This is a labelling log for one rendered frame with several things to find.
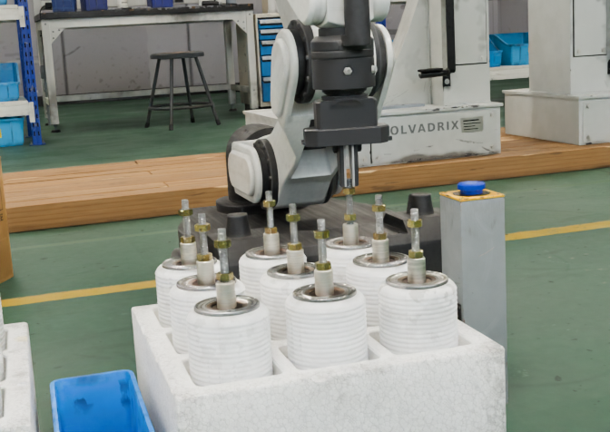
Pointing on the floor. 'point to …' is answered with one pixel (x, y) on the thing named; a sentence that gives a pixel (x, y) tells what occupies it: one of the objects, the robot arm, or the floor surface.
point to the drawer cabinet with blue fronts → (261, 22)
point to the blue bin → (99, 404)
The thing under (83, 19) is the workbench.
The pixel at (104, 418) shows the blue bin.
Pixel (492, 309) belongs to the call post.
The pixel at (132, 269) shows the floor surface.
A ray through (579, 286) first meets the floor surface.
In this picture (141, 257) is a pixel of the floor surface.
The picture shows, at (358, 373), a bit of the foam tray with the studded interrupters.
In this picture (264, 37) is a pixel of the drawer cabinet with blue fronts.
